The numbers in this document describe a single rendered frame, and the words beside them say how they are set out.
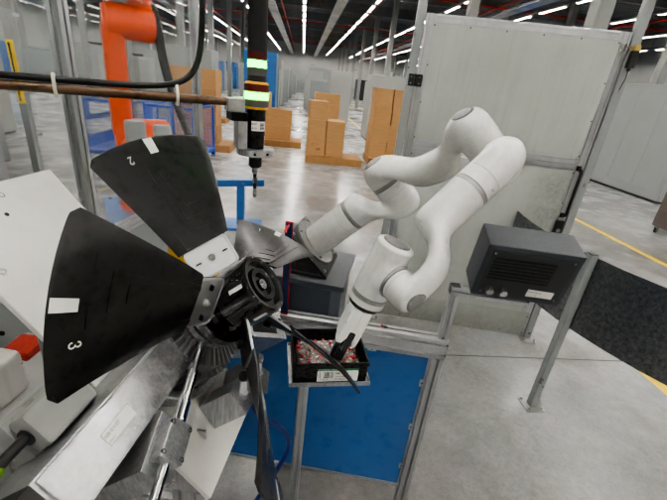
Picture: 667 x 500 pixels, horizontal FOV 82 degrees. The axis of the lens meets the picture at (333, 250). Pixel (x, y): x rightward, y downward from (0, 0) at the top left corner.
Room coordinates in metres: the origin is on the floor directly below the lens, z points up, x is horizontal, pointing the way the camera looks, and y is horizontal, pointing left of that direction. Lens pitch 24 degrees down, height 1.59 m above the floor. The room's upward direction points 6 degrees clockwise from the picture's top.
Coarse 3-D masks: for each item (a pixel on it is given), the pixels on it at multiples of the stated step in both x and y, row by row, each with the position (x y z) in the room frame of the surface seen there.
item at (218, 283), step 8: (208, 280) 0.56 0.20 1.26; (216, 280) 0.58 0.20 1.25; (208, 288) 0.56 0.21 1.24; (216, 288) 0.58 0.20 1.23; (200, 296) 0.55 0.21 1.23; (208, 296) 0.57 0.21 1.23; (216, 296) 0.58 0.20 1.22; (200, 304) 0.55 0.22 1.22; (200, 312) 0.55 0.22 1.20; (208, 312) 0.57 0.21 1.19; (192, 320) 0.54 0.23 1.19; (208, 320) 0.57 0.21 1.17
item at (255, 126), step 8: (248, 112) 0.72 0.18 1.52; (256, 112) 0.72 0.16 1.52; (264, 112) 0.73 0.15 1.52; (248, 120) 0.72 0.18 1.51; (256, 120) 0.72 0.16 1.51; (264, 120) 0.73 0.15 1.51; (248, 128) 0.72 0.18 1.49; (256, 128) 0.72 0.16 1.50; (264, 128) 0.73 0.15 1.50; (248, 136) 0.72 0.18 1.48; (256, 136) 0.72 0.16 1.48; (248, 144) 0.72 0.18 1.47; (256, 144) 0.72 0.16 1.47; (248, 160) 0.73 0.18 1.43; (256, 160) 0.72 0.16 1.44
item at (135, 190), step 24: (144, 144) 0.72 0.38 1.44; (168, 144) 0.75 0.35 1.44; (192, 144) 0.79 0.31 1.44; (96, 168) 0.65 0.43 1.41; (120, 168) 0.67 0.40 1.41; (144, 168) 0.69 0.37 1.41; (168, 168) 0.72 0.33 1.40; (192, 168) 0.75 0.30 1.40; (120, 192) 0.65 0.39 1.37; (144, 192) 0.67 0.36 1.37; (168, 192) 0.69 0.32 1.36; (192, 192) 0.71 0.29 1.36; (216, 192) 0.74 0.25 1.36; (144, 216) 0.65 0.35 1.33; (168, 216) 0.67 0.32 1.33; (192, 216) 0.68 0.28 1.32; (216, 216) 0.71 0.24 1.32; (168, 240) 0.65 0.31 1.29; (192, 240) 0.66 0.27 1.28
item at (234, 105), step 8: (224, 96) 0.72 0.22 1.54; (232, 104) 0.70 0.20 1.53; (240, 104) 0.70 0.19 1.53; (232, 112) 0.69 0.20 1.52; (240, 112) 0.70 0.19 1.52; (232, 120) 0.69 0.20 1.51; (240, 120) 0.70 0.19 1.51; (240, 128) 0.70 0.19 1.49; (240, 136) 0.70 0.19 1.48; (240, 144) 0.71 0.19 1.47; (240, 152) 0.71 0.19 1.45; (248, 152) 0.70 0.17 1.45; (256, 152) 0.70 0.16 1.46; (264, 152) 0.71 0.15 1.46; (272, 152) 0.73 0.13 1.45
